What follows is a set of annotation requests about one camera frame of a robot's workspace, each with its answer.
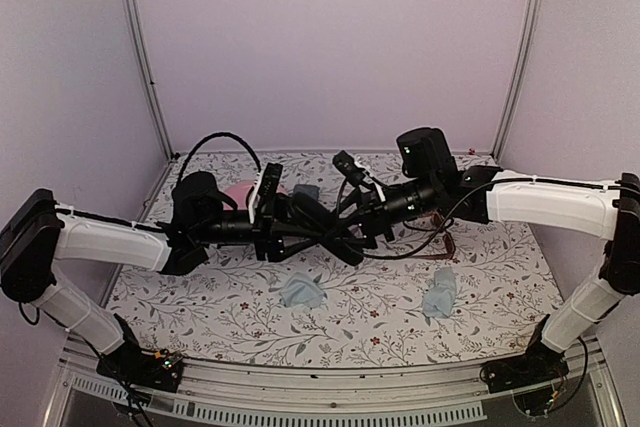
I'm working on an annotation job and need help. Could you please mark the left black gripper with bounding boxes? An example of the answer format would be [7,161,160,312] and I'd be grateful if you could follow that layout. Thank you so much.
[195,194,322,264]

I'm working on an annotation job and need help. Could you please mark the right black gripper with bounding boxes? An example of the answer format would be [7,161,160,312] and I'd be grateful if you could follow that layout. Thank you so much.
[325,173,440,247]

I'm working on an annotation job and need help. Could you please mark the light blue cleaning cloth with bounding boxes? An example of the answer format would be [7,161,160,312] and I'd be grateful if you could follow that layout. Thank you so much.
[279,273,326,309]

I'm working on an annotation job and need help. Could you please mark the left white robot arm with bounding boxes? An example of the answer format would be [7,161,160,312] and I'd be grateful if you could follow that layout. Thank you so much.
[1,171,361,381]

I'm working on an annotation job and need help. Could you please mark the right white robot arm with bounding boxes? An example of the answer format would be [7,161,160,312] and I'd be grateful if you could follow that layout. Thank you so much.
[323,127,639,383]

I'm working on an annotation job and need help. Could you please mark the brown sunglasses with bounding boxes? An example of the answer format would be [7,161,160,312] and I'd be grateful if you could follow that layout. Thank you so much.
[426,212,456,261]

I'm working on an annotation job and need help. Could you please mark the grey marbled glasses case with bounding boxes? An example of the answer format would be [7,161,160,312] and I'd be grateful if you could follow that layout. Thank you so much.
[293,184,320,201]

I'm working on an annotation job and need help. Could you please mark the pink round plate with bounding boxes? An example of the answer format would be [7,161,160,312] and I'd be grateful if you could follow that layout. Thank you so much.
[223,180,288,212]

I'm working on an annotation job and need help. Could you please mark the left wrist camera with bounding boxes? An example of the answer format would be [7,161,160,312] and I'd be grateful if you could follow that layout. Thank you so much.
[246,163,283,224]

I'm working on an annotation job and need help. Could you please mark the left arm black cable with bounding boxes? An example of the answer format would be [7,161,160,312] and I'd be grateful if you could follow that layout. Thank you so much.
[180,131,262,188]

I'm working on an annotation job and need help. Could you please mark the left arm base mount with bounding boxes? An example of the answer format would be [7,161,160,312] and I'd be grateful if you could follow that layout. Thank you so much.
[96,315,184,393]

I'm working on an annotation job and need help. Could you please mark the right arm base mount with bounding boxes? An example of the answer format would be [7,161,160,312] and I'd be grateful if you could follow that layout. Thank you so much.
[479,315,569,393]

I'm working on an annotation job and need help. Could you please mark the front aluminium rail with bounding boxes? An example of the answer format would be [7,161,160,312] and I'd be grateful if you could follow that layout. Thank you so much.
[43,337,627,426]

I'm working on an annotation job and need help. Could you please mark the left aluminium frame post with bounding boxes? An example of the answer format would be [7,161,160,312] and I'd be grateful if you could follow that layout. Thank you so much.
[122,0,174,160]

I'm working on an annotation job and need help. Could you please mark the aluminium frame post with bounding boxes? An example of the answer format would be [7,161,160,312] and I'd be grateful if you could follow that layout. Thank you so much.
[491,0,543,162]
[122,0,174,160]

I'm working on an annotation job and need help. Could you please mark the right aluminium frame post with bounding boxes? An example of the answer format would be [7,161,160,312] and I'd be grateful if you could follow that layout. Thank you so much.
[491,0,543,162]

